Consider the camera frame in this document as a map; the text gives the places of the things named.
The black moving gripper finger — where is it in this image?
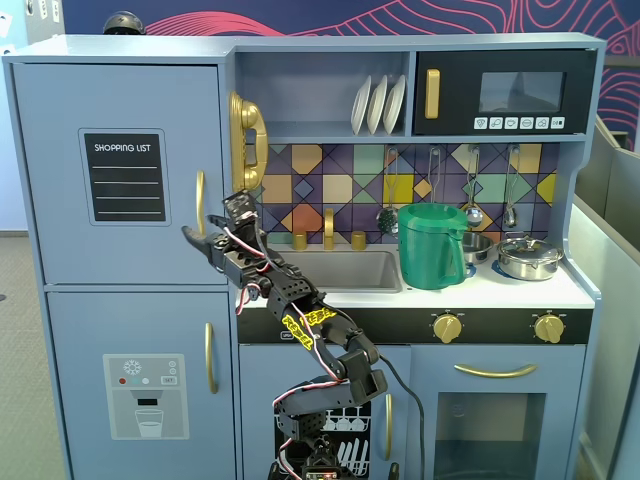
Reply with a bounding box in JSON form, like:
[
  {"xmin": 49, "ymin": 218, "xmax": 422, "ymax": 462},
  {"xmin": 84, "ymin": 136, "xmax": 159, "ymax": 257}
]
[{"xmin": 205, "ymin": 214, "xmax": 233, "ymax": 236}]

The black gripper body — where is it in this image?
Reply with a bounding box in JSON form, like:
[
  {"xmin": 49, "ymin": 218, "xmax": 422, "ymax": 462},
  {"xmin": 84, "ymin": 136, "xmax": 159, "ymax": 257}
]
[{"xmin": 209, "ymin": 219, "xmax": 281, "ymax": 292}]

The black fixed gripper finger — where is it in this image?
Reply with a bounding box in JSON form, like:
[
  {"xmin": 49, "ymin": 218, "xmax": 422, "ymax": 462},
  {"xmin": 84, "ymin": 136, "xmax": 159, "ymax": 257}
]
[{"xmin": 180, "ymin": 225, "xmax": 225, "ymax": 267}]

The gold shopping list door handle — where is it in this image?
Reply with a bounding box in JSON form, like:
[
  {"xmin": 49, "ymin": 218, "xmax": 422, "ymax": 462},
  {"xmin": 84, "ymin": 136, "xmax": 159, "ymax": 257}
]
[{"xmin": 194, "ymin": 169, "xmax": 206, "ymax": 236}]

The blue shopping list cabinet door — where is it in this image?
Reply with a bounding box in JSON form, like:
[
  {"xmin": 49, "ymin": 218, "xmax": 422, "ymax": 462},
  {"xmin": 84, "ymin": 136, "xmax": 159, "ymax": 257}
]
[{"xmin": 10, "ymin": 62, "xmax": 224, "ymax": 286}]

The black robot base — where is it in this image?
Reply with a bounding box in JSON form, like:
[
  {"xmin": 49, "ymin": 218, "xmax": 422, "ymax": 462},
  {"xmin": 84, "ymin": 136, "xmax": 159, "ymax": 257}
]
[{"xmin": 269, "ymin": 434, "xmax": 401, "ymax": 480}]

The blue dishwasher print door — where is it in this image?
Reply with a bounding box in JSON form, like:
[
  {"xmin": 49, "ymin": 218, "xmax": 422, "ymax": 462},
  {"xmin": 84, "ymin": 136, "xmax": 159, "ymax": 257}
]
[{"xmin": 238, "ymin": 344, "xmax": 412, "ymax": 480}]

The blue ice dispenser print door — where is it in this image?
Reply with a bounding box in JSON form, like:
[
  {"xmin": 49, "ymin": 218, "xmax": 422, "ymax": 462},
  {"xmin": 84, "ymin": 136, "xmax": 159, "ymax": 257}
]
[{"xmin": 45, "ymin": 291, "xmax": 236, "ymax": 480}]

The blue toy kitchen cabinet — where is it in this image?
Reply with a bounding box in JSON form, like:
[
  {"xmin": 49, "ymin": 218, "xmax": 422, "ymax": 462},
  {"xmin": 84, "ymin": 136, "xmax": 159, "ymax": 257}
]
[{"xmin": 1, "ymin": 32, "xmax": 609, "ymax": 480}]

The blue oven door with window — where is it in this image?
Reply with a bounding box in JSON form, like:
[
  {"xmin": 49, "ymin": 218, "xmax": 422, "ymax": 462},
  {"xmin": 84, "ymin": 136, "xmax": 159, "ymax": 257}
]
[{"xmin": 410, "ymin": 344, "xmax": 587, "ymax": 480}]

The gold toy telephone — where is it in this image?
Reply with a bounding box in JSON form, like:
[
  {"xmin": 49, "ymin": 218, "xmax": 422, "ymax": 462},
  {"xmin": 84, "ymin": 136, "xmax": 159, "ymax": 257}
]
[{"xmin": 228, "ymin": 91, "xmax": 270, "ymax": 191}]

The grey toy sink basin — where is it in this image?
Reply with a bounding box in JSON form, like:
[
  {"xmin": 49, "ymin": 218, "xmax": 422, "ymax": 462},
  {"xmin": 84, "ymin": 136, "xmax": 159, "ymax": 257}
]
[{"xmin": 272, "ymin": 249, "xmax": 404, "ymax": 294}]

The steel slotted spoon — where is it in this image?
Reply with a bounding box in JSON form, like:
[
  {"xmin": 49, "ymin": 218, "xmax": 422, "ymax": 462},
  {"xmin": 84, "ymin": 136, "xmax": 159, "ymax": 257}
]
[{"xmin": 377, "ymin": 147, "xmax": 400, "ymax": 235}]

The white toy plate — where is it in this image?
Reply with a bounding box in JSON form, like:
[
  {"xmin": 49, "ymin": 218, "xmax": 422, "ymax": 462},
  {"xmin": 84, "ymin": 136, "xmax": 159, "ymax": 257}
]
[
  {"xmin": 367, "ymin": 74, "xmax": 389, "ymax": 135},
  {"xmin": 351, "ymin": 74, "xmax": 372, "ymax": 135},
  {"xmin": 383, "ymin": 74, "xmax": 407, "ymax": 135}
]

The green plastic pitcher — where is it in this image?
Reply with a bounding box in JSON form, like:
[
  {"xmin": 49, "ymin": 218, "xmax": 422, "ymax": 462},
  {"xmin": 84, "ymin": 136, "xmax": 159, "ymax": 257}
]
[{"xmin": 397, "ymin": 202, "xmax": 474, "ymax": 291}]

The gold stove knob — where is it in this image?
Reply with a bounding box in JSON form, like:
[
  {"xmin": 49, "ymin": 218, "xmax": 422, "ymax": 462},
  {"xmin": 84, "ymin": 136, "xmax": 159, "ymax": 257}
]
[
  {"xmin": 432, "ymin": 312, "xmax": 464, "ymax": 345},
  {"xmin": 533, "ymin": 313, "xmax": 566, "ymax": 345}
]

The black dome helmet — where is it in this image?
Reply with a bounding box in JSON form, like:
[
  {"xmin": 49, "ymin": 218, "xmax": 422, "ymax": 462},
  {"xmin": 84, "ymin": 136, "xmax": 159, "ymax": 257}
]
[{"xmin": 102, "ymin": 10, "xmax": 147, "ymax": 36}]

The steel ladle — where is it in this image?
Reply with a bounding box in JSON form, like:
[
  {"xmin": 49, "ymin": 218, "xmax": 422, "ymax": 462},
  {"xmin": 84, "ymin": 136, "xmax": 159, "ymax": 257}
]
[{"xmin": 463, "ymin": 147, "xmax": 484, "ymax": 226}]

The steel bowl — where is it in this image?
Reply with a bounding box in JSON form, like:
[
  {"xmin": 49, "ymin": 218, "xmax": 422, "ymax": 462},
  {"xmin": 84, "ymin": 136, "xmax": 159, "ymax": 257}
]
[{"xmin": 459, "ymin": 230, "xmax": 494, "ymax": 266}]

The small steel spoon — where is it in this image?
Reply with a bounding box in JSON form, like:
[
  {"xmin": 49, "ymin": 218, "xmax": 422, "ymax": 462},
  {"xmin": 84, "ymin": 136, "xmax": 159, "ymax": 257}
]
[{"xmin": 502, "ymin": 144, "xmax": 519, "ymax": 229}]

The steel pot with lid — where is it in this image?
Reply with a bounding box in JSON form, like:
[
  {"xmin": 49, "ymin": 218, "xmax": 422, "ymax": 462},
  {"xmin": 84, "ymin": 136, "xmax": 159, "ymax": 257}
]
[{"xmin": 495, "ymin": 232, "xmax": 565, "ymax": 281}]

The black toy microwave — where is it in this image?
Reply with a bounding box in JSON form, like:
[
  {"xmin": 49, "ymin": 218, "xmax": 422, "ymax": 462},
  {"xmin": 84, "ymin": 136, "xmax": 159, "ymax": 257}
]
[{"xmin": 414, "ymin": 49, "xmax": 597, "ymax": 136}]

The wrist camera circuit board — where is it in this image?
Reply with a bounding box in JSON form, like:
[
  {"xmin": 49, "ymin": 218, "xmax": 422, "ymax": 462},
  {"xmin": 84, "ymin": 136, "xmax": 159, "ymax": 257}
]
[{"xmin": 221, "ymin": 191, "xmax": 260, "ymax": 224}]

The gold ice dispenser door handle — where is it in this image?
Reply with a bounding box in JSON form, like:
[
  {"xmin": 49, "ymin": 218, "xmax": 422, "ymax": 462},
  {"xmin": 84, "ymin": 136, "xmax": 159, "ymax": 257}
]
[{"xmin": 203, "ymin": 322, "xmax": 219, "ymax": 395}]

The steel wire utensil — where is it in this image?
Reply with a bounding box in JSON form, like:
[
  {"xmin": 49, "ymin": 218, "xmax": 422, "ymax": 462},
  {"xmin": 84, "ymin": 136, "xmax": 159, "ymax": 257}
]
[{"xmin": 427, "ymin": 147, "xmax": 444, "ymax": 205}]

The gold dishwasher door handle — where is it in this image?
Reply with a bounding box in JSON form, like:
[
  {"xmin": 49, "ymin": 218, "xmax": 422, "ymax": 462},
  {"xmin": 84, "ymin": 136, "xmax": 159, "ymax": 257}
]
[{"xmin": 383, "ymin": 393, "xmax": 394, "ymax": 461}]

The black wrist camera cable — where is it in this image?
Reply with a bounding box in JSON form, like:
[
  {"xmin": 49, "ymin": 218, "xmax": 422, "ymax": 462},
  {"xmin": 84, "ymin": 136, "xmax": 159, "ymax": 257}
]
[{"xmin": 377, "ymin": 352, "xmax": 429, "ymax": 480}]

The gold microwave door handle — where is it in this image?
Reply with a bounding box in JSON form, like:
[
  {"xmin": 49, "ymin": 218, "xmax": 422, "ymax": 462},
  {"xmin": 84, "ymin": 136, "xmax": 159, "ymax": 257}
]
[{"xmin": 424, "ymin": 68, "xmax": 442, "ymax": 120}]

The long gold oven door handle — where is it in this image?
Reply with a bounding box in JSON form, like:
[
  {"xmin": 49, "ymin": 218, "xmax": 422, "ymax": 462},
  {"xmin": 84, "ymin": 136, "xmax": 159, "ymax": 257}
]
[{"xmin": 453, "ymin": 363, "xmax": 539, "ymax": 379}]

